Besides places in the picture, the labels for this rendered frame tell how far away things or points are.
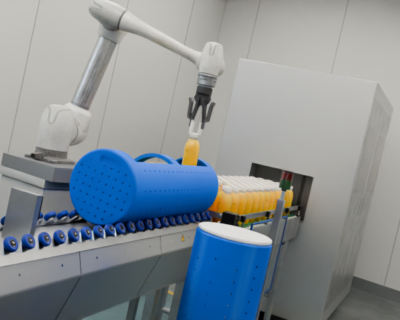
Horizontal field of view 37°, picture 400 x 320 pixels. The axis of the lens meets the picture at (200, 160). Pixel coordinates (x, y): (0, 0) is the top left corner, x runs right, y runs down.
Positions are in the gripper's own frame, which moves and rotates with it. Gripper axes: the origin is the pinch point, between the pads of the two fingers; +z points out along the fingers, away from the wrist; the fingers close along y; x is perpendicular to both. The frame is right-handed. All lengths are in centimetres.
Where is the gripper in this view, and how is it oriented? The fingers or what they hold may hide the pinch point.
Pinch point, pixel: (195, 128)
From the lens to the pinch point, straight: 285.3
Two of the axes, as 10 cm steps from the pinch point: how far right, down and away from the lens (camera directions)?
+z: -2.2, 9.7, 0.5
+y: 9.0, 2.2, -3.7
